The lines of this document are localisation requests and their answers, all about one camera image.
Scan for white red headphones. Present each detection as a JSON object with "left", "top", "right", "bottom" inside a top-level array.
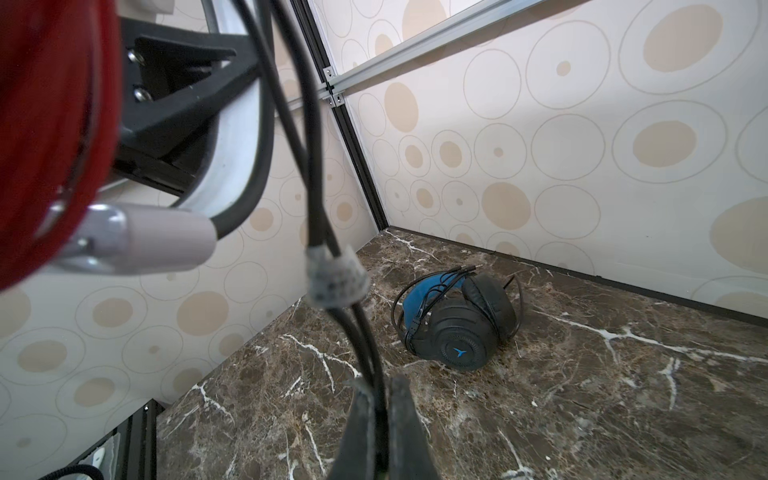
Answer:
[{"left": 35, "top": 0, "right": 277, "bottom": 277}]

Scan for black frame post left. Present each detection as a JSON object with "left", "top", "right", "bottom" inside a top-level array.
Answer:
[{"left": 290, "top": 0, "right": 390, "bottom": 231}]

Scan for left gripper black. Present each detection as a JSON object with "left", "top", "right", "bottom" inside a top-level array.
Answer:
[{"left": 113, "top": 18, "right": 259, "bottom": 195}]

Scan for black headphone cable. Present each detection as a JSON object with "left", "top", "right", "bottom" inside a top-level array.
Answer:
[{"left": 391, "top": 265, "right": 524, "bottom": 355}]

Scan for red headphone cable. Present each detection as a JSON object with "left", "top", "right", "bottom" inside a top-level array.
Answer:
[{"left": 0, "top": 0, "right": 391, "bottom": 475}]

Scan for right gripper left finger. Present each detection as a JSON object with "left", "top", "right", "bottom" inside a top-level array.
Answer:
[{"left": 327, "top": 380, "right": 376, "bottom": 480}]

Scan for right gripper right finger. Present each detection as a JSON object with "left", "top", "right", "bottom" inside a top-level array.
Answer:
[{"left": 388, "top": 375, "right": 440, "bottom": 480}]

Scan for black blue headphones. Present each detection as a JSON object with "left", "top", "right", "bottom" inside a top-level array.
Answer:
[{"left": 390, "top": 265, "right": 524, "bottom": 371}]

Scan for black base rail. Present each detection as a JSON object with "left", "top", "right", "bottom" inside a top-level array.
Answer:
[{"left": 43, "top": 400, "right": 165, "bottom": 480}]

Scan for horizontal aluminium rail back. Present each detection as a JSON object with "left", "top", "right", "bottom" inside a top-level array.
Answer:
[{"left": 329, "top": 0, "right": 539, "bottom": 93}]

